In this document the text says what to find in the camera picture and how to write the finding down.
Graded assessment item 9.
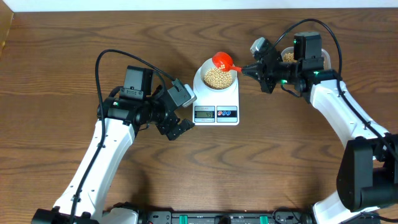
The red measuring scoop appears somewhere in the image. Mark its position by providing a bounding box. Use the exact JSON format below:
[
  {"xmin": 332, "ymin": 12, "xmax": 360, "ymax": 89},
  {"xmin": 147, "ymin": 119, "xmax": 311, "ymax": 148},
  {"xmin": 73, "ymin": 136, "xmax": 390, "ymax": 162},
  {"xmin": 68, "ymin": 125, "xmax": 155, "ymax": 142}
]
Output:
[{"xmin": 212, "ymin": 52, "xmax": 242, "ymax": 72}]

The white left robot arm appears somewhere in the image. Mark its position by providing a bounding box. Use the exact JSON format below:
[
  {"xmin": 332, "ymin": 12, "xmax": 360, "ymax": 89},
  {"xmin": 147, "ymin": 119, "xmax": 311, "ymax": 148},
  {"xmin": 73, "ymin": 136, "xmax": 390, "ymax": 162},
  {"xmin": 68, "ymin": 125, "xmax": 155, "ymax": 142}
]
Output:
[{"xmin": 32, "ymin": 66, "xmax": 196, "ymax": 224}]

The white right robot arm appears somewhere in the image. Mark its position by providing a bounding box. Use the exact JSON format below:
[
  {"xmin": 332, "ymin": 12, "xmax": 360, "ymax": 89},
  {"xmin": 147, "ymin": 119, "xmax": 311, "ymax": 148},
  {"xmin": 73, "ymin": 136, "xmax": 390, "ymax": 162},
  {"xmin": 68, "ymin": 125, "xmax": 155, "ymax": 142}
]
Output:
[{"xmin": 241, "ymin": 32, "xmax": 397, "ymax": 223}]

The white digital kitchen scale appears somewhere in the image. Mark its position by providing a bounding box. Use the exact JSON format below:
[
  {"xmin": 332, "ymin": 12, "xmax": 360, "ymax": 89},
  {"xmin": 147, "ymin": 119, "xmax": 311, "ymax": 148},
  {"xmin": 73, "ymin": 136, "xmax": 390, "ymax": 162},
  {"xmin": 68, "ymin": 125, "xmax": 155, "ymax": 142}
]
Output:
[{"xmin": 192, "ymin": 72, "xmax": 240, "ymax": 126}]

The white round bowl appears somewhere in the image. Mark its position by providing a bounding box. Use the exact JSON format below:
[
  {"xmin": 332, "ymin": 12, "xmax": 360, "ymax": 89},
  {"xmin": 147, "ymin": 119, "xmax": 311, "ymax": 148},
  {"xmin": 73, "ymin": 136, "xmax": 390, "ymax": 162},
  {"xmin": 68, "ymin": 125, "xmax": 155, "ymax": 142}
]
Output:
[{"xmin": 199, "ymin": 58, "xmax": 236, "ymax": 90}]

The clear plastic container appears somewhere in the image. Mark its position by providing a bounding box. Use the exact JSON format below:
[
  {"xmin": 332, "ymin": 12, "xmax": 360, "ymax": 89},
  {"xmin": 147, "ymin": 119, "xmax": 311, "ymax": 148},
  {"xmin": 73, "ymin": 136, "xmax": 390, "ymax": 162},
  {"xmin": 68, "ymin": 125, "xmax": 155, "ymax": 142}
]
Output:
[{"xmin": 281, "ymin": 47, "xmax": 331, "ymax": 70}]

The pile of soybeans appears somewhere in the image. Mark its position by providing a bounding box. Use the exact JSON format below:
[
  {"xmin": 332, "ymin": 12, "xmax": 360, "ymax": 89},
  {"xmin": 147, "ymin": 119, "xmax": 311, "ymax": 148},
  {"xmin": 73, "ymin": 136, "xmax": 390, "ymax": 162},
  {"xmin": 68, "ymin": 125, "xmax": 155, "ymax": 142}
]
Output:
[{"xmin": 204, "ymin": 52, "xmax": 293, "ymax": 93}]

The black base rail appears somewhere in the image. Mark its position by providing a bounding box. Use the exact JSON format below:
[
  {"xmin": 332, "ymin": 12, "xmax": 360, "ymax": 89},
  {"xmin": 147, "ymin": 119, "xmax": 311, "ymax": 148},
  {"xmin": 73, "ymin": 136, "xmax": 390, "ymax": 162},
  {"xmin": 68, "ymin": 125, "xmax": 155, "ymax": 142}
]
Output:
[{"xmin": 105, "ymin": 202, "xmax": 382, "ymax": 224}]

